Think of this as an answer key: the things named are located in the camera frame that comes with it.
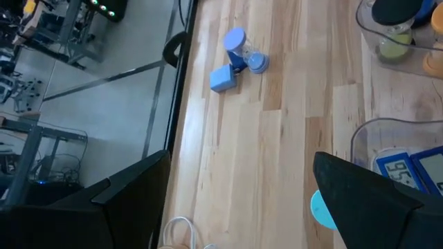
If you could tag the orange sand timer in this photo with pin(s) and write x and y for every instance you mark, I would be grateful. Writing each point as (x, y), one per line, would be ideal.
(434, 62)

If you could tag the lime sand timer black cap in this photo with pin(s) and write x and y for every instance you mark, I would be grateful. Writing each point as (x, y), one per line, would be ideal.
(394, 41)

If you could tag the lavender sand timer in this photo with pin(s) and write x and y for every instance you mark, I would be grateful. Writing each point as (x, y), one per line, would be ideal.
(242, 48)

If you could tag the grey metal desk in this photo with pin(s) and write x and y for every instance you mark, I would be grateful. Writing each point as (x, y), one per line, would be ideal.
(27, 155)

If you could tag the clear plastic bin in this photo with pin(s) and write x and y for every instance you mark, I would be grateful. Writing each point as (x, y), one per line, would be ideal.
(367, 41)
(363, 141)

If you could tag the dark blue digital clock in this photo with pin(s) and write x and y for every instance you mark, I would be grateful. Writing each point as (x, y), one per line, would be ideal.
(431, 166)

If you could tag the background equipment clutter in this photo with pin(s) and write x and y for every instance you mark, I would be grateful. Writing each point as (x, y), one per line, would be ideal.
(14, 86)

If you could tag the black floor box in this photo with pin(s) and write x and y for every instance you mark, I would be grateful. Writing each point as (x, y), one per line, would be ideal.
(52, 193)

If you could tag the light blue box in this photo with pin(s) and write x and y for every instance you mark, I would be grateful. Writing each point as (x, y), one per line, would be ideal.
(223, 78)

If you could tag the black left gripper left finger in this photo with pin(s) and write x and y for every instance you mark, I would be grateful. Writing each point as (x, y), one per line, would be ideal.
(121, 214)

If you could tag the black device with green lights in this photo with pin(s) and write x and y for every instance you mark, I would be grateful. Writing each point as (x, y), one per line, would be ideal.
(104, 7)

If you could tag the black aluminium table frame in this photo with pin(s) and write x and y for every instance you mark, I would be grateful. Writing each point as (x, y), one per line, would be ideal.
(183, 69)

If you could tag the grey metal workbench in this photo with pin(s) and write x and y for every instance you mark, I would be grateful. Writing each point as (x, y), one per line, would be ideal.
(72, 20)

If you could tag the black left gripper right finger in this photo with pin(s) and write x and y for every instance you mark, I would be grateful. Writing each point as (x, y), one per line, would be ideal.
(373, 214)

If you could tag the green sand timer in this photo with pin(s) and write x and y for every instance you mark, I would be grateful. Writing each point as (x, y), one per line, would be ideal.
(320, 211)

